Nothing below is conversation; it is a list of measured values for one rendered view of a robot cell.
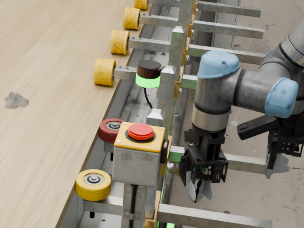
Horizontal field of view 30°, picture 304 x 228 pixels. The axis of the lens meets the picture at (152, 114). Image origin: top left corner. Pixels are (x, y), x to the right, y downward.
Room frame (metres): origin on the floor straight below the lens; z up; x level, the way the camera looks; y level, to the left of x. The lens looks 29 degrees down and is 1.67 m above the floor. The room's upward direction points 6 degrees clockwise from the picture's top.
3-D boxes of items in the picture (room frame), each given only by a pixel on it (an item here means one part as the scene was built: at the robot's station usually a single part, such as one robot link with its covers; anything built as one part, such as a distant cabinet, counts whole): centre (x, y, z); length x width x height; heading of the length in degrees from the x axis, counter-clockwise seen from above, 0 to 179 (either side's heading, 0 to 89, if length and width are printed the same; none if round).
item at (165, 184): (1.22, -0.05, 0.75); 0.26 x 0.01 x 0.10; 175
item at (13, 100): (1.39, 0.38, 0.91); 0.09 x 0.07 x 0.02; 20
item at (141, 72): (1.26, 0.02, 1.10); 0.06 x 0.06 x 0.02
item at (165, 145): (0.74, -0.03, 1.20); 0.03 x 0.01 x 0.03; 175
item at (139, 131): (0.74, 0.01, 1.22); 0.04 x 0.04 x 0.02
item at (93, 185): (1.05, 0.12, 0.85); 0.08 x 0.08 x 0.11
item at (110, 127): (1.30, 0.10, 0.85); 0.08 x 0.08 x 0.11
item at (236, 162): (1.29, -0.10, 0.84); 0.43 x 0.03 x 0.04; 85
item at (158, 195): (1.03, -0.01, 0.84); 0.14 x 0.06 x 0.05; 175
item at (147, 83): (1.26, 0.02, 1.08); 0.06 x 0.06 x 0.02
